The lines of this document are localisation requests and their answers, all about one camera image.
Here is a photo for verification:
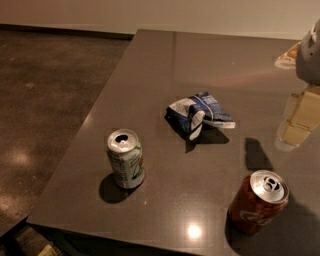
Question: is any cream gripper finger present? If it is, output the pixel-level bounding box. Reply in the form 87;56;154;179
275;86;320;152
274;42;301;70

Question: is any red coke can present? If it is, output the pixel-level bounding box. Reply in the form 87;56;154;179
228;170;289;235

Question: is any green white soda can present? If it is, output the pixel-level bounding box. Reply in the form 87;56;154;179
106;129;145;189

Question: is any blue white chip bag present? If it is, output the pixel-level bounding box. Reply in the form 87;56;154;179
165;92;236;141

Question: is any yellow object under table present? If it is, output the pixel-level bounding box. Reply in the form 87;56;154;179
37;245;58;256

